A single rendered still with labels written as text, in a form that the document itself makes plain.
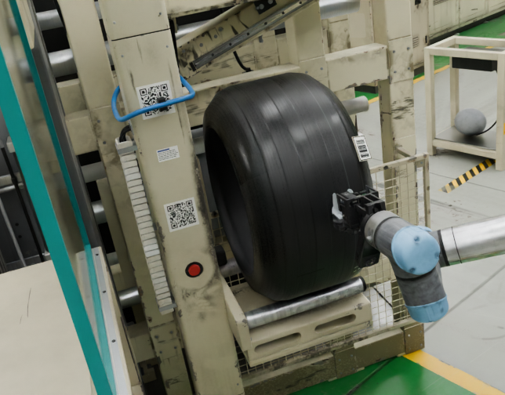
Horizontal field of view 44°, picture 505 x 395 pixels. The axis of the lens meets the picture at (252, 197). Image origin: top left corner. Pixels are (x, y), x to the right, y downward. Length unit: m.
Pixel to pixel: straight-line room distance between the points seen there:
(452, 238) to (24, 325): 0.81
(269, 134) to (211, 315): 0.54
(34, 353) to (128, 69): 0.63
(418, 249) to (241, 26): 0.99
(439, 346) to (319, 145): 1.69
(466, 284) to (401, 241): 2.24
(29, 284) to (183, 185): 0.43
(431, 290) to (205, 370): 0.81
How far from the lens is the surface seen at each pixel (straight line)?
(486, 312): 3.14
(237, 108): 1.47
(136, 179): 1.48
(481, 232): 1.26
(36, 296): 1.26
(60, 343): 1.10
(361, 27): 6.22
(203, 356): 1.75
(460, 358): 2.88
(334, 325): 1.73
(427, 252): 1.10
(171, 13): 1.66
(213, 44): 1.84
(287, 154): 1.39
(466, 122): 4.64
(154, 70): 1.41
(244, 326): 1.58
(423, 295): 1.16
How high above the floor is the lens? 1.87
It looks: 25 degrees down
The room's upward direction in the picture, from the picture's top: 10 degrees counter-clockwise
